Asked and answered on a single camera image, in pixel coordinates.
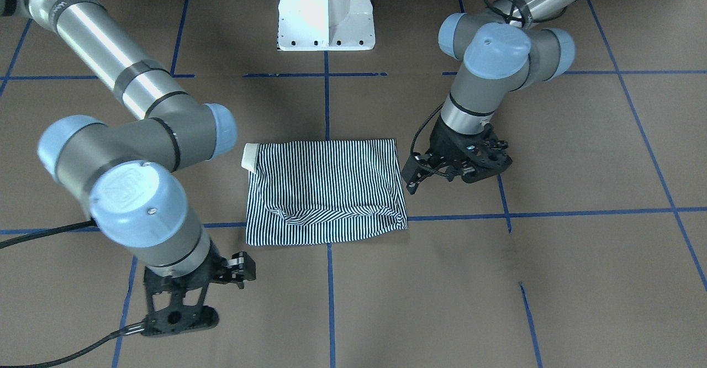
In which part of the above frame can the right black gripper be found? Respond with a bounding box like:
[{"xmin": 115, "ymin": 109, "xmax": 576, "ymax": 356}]
[{"xmin": 143, "ymin": 251, "xmax": 257, "ymax": 337}]

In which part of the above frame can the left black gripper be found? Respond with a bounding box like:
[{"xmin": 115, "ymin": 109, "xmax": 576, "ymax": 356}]
[{"xmin": 402, "ymin": 116, "xmax": 513, "ymax": 194}]

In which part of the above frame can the navy white striped polo shirt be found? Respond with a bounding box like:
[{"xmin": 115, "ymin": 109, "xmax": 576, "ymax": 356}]
[{"xmin": 241, "ymin": 139, "xmax": 408, "ymax": 246}]

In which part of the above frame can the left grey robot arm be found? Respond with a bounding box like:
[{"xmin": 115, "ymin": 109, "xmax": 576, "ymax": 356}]
[{"xmin": 401, "ymin": 0, "xmax": 578, "ymax": 194}]

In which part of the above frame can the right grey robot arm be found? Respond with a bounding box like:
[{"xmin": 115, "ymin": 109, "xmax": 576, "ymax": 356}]
[{"xmin": 2, "ymin": 0, "xmax": 255, "ymax": 337}]

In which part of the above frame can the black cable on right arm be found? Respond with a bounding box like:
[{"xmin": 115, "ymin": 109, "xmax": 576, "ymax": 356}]
[{"xmin": 0, "ymin": 220, "xmax": 147, "ymax": 368}]

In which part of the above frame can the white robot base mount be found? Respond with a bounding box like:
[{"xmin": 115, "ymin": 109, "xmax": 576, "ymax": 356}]
[{"xmin": 276, "ymin": 0, "xmax": 376, "ymax": 51}]

